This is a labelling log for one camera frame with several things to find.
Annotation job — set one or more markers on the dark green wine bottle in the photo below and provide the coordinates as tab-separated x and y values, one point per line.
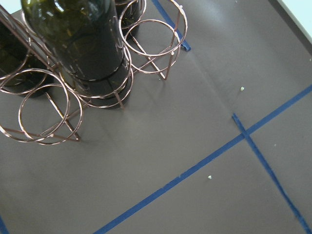
84	38

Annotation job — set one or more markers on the copper wire bottle rack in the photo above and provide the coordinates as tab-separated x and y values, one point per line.
53	113

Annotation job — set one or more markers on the cream bear tray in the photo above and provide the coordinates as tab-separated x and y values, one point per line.
300	12

